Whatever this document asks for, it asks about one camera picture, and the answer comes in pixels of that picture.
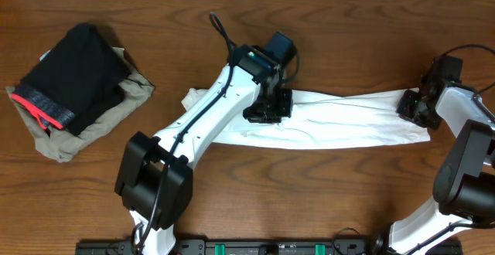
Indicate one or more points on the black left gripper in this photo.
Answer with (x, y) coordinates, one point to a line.
(267, 110)

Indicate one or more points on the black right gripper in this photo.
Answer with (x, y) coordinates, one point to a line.
(403, 109)

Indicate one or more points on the white printed t-shirt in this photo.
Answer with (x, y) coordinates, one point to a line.
(321, 121)

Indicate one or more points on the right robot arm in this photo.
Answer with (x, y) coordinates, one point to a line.
(463, 194)

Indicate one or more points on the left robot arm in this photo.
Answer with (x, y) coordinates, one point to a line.
(155, 178)

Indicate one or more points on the black folded garment red trim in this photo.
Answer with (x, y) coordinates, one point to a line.
(75, 83)

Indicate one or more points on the khaki folded garment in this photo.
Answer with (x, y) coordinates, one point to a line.
(62, 146)

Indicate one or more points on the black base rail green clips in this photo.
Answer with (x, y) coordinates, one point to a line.
(200, 247)

